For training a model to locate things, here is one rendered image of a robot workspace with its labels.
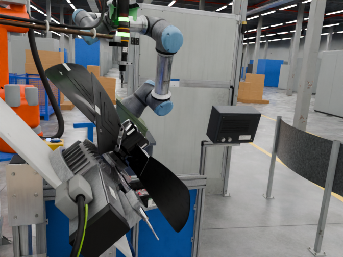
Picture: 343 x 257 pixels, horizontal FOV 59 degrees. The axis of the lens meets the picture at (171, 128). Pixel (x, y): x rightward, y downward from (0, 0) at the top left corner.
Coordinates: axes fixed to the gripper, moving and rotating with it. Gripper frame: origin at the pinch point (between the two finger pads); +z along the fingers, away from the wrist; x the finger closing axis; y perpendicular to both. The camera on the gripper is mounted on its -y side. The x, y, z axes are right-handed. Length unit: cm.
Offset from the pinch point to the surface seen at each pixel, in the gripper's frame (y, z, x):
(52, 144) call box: 59, -34, 26
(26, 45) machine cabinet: -6, -1066, 156
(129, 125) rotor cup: 41.1, 10.0, -1.0
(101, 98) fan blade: 29.6, 28.4, 10.3
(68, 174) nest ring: 55, 18, 19
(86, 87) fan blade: 29.7, -1.2, 12.7
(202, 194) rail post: 92, -37, -53
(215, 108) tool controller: 43, -37, -57
